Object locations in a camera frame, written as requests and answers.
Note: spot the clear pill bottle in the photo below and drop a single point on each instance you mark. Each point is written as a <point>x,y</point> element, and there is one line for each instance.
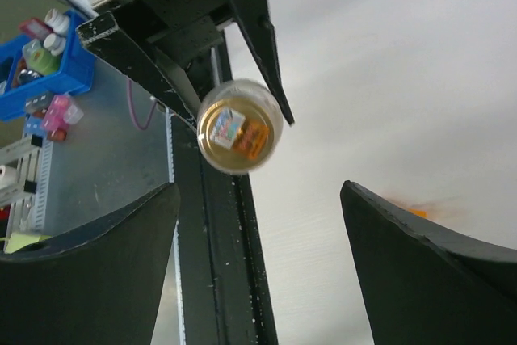
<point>238,127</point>

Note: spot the green sticky note pad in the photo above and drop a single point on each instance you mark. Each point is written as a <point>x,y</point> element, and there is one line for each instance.
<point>18,240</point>

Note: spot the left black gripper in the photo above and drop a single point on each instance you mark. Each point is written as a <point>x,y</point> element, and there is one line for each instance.
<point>145,39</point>

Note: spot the pink pill organizer box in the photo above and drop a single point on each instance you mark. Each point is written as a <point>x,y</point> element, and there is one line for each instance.
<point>62,113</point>

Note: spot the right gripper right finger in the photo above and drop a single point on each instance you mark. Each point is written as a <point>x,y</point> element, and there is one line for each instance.
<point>423,283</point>

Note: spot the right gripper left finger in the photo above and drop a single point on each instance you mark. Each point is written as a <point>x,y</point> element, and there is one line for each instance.
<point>100,283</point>

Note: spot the orange pill organizer box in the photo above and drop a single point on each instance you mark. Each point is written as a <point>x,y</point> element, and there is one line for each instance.
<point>434,210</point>

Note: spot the blue storage bin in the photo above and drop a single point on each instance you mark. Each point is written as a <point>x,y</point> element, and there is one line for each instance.
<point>69,73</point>

